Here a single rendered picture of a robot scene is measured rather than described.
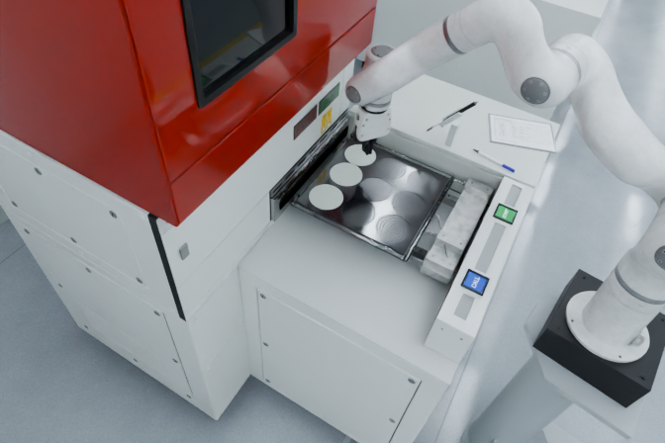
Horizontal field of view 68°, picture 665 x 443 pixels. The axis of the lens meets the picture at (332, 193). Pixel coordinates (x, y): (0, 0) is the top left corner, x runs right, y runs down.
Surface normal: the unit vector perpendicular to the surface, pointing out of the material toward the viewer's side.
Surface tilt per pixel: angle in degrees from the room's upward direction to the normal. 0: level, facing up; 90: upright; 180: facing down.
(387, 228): 0
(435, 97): 0
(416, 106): 0
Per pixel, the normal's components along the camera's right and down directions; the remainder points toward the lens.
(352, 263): 0.07, -0.67
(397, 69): 0.00, 0.25
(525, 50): -0.77, -0.29
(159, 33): 0.87, 0.41
